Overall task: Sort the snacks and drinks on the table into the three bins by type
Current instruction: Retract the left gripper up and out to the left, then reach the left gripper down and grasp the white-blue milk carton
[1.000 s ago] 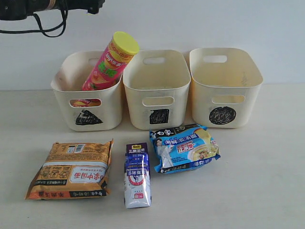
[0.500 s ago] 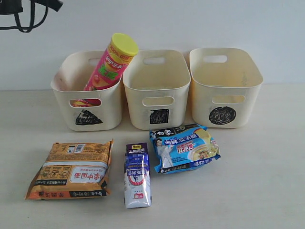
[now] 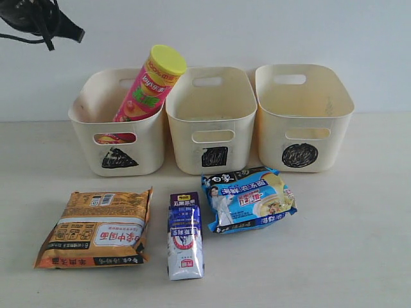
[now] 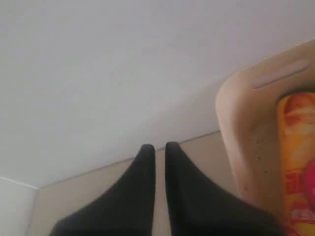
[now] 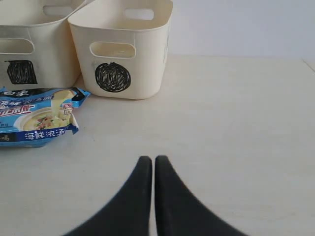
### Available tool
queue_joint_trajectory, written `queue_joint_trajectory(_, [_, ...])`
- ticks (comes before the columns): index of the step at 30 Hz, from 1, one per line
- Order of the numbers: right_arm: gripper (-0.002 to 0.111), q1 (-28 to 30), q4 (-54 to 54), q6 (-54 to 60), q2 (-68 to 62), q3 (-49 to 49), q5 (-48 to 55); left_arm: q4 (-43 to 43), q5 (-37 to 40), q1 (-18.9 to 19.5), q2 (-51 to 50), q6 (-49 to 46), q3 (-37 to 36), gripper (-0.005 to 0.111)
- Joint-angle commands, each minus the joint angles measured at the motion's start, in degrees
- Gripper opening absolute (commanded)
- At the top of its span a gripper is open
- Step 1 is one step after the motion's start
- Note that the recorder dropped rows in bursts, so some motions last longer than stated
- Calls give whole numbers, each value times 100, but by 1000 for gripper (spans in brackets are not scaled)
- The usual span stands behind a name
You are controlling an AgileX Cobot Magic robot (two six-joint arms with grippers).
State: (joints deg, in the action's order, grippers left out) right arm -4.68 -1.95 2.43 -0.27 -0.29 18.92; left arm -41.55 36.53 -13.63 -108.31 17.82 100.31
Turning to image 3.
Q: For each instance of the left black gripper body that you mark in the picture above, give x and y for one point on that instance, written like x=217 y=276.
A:
x=33 y=17

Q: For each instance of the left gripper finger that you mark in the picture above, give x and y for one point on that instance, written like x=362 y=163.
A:
x=68 y=29

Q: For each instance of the pink chips can yellow lid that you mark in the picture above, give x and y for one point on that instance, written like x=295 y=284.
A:
x=158 y=75

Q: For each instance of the blue instant noodle packet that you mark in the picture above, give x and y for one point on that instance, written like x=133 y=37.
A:
x=247 y=199

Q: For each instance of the white blue milk carton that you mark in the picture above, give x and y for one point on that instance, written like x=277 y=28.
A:
x=185 y=255

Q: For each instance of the purple juice carton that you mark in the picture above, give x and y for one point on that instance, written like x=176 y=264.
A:
x=184 y=200

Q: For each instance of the left cream plastic bin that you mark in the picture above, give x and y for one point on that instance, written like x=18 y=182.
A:
x=143 y=148

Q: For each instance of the cream plastic bin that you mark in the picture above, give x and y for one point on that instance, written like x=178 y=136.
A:
x=211 y=112
x=143 y=148
x=303 y=114

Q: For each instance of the middle cream plastic bin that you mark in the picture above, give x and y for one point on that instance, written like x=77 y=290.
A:
x=211 y=112

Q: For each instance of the orange instant noodle packet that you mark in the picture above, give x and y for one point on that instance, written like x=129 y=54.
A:
x=98 y=230

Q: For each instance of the right cream plastic bin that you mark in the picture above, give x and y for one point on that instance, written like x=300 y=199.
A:
x=303 y=114

